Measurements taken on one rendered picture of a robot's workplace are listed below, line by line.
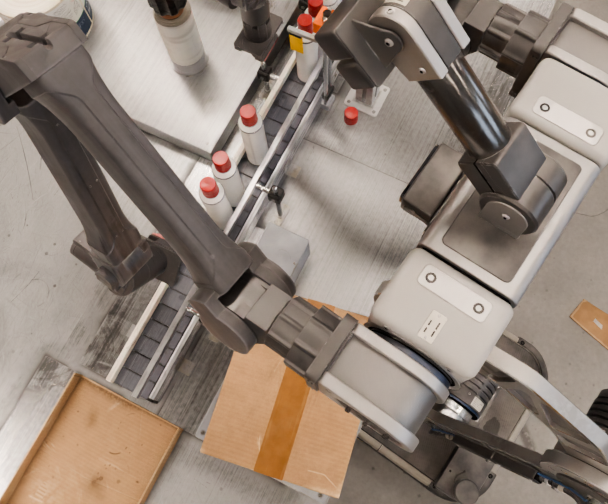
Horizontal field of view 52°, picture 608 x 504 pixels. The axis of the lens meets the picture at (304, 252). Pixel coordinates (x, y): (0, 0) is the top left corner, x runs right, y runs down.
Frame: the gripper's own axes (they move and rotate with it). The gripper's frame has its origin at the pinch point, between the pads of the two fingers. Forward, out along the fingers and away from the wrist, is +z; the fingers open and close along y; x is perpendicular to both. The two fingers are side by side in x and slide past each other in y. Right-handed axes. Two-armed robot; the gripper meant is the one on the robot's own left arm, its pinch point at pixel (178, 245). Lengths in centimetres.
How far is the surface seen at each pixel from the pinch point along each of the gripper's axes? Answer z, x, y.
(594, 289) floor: 128, 14, -101
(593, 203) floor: 147, -10, -90
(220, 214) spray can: 13.7, -3.3, -1.3
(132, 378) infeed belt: -2.2, 32.3, 1.2
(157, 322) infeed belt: 5.7, 22.5, 2.5
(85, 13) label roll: 38, -26, 56
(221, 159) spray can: 10.2, -15.7, 0.5
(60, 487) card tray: -15, 55, 5
